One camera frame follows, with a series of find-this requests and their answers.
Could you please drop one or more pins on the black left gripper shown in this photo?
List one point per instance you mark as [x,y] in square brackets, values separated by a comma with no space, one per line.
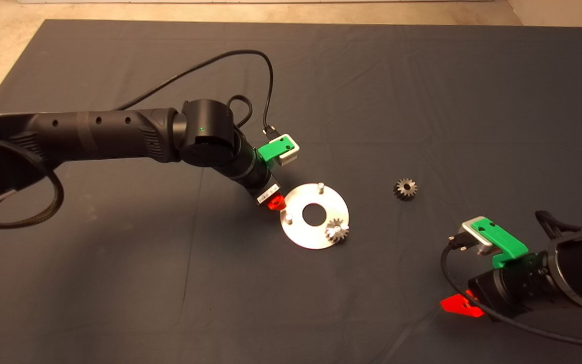
[255,179]

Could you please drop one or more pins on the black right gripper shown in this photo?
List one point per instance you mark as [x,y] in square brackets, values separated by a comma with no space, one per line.
[513,285]

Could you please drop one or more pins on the steel planetary gear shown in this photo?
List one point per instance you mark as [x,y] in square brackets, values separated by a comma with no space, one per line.
[412,194]
[332,236]

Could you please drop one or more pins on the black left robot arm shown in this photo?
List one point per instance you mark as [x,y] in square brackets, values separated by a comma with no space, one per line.
[94,134]

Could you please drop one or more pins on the round metal carrier plate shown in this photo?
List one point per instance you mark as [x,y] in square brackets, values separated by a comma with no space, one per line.
[296,202]

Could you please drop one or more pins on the dark grey table cloth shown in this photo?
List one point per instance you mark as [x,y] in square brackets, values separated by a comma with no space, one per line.
[422,101]

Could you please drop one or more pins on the left silver camera box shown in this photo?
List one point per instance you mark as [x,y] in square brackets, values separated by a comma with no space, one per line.
[290,156]

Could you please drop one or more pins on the silver camera box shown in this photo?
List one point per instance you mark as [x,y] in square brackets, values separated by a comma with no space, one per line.
[290,156]
[470,230]

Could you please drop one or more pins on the left green camera mount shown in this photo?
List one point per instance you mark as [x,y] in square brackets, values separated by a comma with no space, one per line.
[273,148]

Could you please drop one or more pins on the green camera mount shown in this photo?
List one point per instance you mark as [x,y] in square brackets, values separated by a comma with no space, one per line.
[503,240]
[273,148]

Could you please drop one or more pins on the right silver camera box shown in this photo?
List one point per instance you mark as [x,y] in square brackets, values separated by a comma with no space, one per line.
[470,230]

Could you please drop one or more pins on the right green camera mount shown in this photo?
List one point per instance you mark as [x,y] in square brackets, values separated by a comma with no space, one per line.
[503,240]

